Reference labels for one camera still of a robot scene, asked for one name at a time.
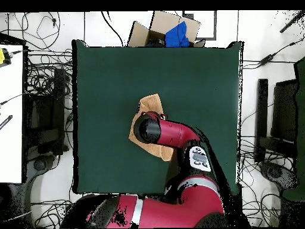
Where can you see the black strip tool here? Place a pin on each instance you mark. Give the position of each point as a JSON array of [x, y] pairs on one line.
[[6, 122]]

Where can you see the open cardboard box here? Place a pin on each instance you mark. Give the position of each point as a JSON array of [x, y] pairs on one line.
[[164, 21]]

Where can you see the yellow and black device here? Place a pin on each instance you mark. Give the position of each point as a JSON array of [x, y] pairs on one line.
[[2, 56]]

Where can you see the white desk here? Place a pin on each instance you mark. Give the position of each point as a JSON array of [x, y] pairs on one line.
[[10, 119]]

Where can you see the black equipment box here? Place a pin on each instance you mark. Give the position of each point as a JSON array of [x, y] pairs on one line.
[[47, 119]]

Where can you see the tan terry towel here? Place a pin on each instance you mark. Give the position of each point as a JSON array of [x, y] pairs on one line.
[[150, 102]]

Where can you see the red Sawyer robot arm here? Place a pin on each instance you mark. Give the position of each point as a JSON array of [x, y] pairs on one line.
[[171, 133]]

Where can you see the grey round floor base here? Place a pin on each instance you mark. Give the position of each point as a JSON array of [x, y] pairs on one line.
[[40, 164]]

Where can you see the black power adapter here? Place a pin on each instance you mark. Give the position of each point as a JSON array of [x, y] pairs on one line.
[[266, 59]]

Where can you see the black rod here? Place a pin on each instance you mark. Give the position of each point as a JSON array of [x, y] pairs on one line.
[[293, 21]]

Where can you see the dark green table cloth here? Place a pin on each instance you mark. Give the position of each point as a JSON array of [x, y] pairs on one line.
[[190, 71]]

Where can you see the grey rectangular frame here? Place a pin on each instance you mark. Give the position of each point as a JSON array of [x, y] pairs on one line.
[[215, 26]]

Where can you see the black upright bar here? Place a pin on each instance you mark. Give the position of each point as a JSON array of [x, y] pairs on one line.
[[262, 107]]

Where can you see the blue garment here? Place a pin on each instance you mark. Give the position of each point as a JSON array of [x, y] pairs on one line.
[[176, 35]]

